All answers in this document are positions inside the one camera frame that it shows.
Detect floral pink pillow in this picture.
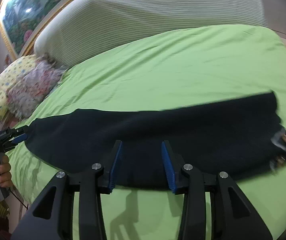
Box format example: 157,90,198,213
6,53,66,120

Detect green bed sheet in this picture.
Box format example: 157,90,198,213
8,25,286,239

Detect yellow patterned pillow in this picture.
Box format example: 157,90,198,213
0,54,37,121

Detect striped white headboard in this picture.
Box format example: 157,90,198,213
34,0,267,67

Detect framed landscape painting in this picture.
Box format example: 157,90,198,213
0,0,123,61

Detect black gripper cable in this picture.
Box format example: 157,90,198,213
7,188,30,210

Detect dark navy pants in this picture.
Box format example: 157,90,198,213
25,93,286,190

